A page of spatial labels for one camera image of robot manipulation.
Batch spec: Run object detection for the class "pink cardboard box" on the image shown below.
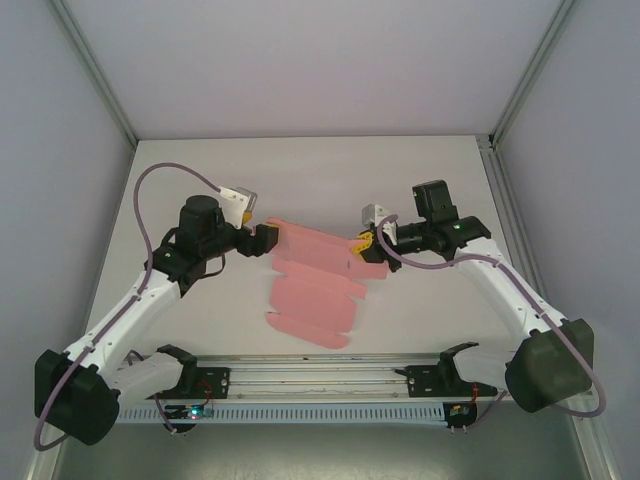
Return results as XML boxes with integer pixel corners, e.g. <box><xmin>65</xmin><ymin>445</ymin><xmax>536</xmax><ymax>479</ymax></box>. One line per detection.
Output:
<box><xmin>264</xmin><ymin>215</ymin><xmax>390</xmax><ymax>351</ymax></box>

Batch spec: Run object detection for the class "aluminium table edge profile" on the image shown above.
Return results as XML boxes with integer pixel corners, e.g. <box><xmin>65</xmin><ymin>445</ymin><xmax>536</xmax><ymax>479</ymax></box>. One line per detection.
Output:
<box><xmin>477</xmin><ymin>133</ymin><xmax>624</xmax><ymax>480</ymax></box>

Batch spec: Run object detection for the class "black mounting plate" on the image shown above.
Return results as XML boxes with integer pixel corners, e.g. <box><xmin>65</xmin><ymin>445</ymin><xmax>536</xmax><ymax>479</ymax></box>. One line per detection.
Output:
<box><xmin>404</xmin><ymin>363</ymin><xmax>447</xmax><ymax>397</ymax></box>
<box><xmin>188</xmin><ymin>366</ymin><xmax>233</xmax><ymax>400</ymax></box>

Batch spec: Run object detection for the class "circuit board with lit LED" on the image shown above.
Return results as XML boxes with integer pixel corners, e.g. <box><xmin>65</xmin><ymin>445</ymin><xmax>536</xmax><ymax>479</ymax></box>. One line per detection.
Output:
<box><xmin>166</xmin><ymin>403</ymin><xmax>217</xmax><ymax>422</ymax></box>

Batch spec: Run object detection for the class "thin black cable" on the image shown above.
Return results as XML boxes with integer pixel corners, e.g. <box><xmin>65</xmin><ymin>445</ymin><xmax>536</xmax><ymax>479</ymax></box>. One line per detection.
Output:
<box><xmin>199</xmin><ymin>248</ymin><xmax>227</xmax><ymax>280</ymax></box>

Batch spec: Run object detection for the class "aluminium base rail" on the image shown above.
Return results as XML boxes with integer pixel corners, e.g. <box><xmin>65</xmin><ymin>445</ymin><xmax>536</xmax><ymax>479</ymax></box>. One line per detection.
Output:
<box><xmin>192</xmin><ymin>351</ymin><xmax>447</xmax><ymax>401</ymax></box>

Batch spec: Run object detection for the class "white slotted cable duct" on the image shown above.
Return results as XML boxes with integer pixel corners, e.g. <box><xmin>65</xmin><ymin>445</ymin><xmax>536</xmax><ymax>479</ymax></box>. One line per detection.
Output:
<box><xmin>117</xmin><ymin>402</ymin><xmax>447</xmax><ymax>427</ymax></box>

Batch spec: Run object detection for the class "aluminium frame post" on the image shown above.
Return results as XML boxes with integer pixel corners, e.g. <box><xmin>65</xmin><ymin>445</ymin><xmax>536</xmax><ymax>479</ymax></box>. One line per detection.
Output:
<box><xmin>487</xmin><ymin>0</ymin><xmax>587</xmax><ymax>152</ymax></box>

